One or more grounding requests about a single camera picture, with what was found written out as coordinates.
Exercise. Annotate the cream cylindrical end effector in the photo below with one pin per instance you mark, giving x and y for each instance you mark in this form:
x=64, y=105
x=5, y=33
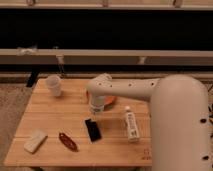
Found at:
x=96, y=104

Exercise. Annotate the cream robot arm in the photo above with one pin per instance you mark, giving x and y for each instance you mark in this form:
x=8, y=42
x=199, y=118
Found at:
x=179, y=117

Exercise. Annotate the clear plastic cup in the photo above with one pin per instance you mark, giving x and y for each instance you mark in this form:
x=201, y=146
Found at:
x=53, y=83

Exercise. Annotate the orange bowl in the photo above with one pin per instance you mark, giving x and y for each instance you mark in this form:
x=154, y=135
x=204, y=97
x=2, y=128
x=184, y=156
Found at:
x=109, y=100

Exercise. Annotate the dark red chili pepper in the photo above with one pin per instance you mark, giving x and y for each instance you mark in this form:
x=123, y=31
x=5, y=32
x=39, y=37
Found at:
x=68, y=142

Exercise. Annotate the grey horizontal rail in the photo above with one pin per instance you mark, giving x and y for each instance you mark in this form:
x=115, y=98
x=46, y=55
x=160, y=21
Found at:
x=105, y=57

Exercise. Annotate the white plastic bottle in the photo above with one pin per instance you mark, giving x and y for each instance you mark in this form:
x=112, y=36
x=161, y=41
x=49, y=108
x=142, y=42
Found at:
x=131, y=125

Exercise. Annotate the black eraser block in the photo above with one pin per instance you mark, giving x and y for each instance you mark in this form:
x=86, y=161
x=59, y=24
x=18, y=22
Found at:
x=93, y=130

